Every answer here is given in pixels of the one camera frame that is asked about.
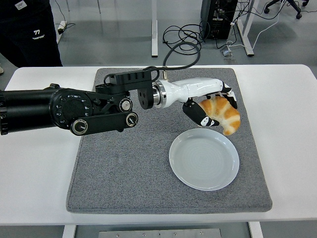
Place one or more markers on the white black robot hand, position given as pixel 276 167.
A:
pixel 193 88

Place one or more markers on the golden croissant bread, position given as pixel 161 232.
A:
pixel 230 119

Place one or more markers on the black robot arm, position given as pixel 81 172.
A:
pixel 24 109

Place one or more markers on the pale blue round plate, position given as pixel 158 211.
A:
pixel 204 161

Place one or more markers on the grey metal plate with screws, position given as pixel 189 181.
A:
pixel 158 233

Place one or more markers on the grey floor socket box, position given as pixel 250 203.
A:
pixel 226 53

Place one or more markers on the white slim desk leg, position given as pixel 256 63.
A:
pixel 154 29

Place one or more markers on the black computer tower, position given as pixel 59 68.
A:
pixel 220 19

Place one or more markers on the white angled desk leg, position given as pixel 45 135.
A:
pixel 246 37

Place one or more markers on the grey fabric mat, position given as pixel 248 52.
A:
pixel 161 161

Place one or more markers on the black office chair base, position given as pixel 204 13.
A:
pixel 296 7

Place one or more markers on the white power strip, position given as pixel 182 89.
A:
pixel 62 26

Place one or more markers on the white table leg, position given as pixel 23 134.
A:
pixel 68 231
pixel 255 230

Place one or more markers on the person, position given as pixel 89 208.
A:
pixel 27 49

